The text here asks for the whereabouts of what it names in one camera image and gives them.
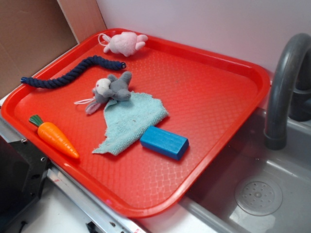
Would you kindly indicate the blue rectangular block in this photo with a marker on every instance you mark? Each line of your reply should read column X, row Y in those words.
column 164, row 142

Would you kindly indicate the red plastic tray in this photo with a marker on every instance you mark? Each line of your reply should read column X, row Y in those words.
column 208, row 97

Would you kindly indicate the light blue towel cloth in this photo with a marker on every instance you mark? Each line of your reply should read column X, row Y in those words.
column 128, row 120

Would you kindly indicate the grey plush bunny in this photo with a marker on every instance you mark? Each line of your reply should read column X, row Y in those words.
column 106, row 89

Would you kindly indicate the pink plush bunny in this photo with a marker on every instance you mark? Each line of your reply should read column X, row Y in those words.
column 126, row 43

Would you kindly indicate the orange plastic carrot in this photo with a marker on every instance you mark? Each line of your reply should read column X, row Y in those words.
column 54, row 137

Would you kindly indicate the grey plastic sink basin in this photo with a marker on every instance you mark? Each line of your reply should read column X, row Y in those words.
column 249, row 188

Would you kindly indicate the grey curved faucet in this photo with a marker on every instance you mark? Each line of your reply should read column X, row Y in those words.
column 290, row 94

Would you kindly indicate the brown cardboard panel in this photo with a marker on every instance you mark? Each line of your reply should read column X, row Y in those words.
column 33, row 33

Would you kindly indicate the silver metal rail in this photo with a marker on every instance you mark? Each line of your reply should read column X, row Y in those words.
column 65, row 206

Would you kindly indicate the black metal bracket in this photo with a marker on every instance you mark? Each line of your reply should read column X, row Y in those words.
column 23, row 169

